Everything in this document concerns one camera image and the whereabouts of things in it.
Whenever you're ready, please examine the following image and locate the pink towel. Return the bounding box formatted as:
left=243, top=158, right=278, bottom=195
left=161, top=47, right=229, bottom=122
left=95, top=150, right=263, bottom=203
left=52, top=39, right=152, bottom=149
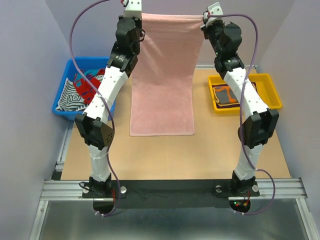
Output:
left=130, top=13, right=204, bottom=137

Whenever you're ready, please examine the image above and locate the purple towel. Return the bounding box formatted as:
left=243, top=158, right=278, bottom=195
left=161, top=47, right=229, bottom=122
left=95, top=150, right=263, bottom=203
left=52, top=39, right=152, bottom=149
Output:
left=215, top=84, right=256, bottom=110

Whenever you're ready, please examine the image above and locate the orange towel with grey spots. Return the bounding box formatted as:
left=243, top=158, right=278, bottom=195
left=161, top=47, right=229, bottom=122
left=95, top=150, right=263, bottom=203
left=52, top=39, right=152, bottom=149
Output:
left=213, top=86, right=238, bottom=105

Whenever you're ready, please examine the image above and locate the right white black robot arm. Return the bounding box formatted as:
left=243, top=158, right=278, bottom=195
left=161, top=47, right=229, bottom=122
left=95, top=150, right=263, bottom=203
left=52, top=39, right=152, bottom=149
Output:
left=202, top=19, right=279, bottom=195

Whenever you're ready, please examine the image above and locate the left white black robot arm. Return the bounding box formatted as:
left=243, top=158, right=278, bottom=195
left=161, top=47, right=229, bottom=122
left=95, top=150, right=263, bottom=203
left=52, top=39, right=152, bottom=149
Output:
left=74, top=16, right=145, bottom=197

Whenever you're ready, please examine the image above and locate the yellow plastic tray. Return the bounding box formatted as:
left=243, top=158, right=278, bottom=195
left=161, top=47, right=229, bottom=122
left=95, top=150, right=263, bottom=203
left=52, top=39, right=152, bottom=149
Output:
left=208, top=73, right=282, bottom=116

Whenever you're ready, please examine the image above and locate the blue plastic bin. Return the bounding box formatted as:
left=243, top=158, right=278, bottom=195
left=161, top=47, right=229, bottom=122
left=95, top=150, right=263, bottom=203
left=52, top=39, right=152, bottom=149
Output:
left=52, top=56, right=109, bottom=121

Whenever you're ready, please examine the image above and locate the red teal towel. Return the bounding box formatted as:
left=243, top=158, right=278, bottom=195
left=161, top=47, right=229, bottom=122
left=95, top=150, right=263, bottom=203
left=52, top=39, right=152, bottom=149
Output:
left=73, top=68, right=105, bottom=105

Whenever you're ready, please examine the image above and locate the grey white striped towel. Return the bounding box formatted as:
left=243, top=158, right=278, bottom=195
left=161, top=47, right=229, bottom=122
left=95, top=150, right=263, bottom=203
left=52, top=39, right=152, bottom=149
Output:
left=55, top=75, right=89, bottom=112

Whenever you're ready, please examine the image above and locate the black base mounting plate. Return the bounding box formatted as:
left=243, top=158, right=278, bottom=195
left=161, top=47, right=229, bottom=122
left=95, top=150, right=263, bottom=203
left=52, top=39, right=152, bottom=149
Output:
left=79, top=179, right=260, bottom=209

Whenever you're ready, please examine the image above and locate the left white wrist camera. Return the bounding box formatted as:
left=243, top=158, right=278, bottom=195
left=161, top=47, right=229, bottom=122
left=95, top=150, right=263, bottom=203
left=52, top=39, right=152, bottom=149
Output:
left=120, top=0, right=142, bottom=20

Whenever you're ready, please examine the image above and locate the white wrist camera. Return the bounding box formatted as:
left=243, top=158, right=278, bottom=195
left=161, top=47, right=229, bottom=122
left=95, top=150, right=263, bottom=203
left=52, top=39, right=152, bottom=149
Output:
left=120, top=0, right=142, bottom=20
left=200, top=2, right=223, bottom=29

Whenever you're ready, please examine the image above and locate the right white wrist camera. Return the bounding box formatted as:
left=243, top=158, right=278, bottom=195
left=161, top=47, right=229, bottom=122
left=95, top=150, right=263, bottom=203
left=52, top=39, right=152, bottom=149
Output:
left=200, top=2, right=223, bottom=29

